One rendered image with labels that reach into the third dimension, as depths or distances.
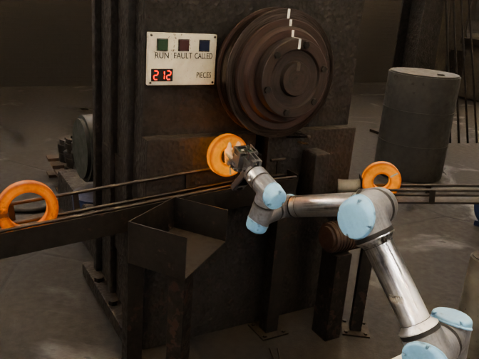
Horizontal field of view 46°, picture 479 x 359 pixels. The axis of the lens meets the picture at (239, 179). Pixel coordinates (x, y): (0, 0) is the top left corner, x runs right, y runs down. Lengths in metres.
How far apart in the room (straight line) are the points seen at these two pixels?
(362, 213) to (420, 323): 0.34
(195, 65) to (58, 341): 1.23
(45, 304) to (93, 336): 0.34
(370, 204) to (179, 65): 0.86
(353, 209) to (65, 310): 1.51
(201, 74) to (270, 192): 0.55
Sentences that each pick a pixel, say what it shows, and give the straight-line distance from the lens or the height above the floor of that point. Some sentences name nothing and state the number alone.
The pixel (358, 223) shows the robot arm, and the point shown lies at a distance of 1.58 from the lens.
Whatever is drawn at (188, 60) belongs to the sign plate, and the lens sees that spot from 2.05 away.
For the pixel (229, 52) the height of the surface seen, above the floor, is 1.19.
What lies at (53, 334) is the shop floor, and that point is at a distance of 2.51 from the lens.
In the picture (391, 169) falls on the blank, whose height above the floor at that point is 0.76.
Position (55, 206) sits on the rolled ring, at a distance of 1.90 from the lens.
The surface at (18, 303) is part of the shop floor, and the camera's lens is 2.75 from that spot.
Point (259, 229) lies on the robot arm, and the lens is 1.86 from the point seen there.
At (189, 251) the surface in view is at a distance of 1.80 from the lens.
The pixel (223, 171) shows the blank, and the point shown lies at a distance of 2.04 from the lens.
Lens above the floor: 1.39
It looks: 18 degrees down
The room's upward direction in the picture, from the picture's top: 5 degrees clockwise
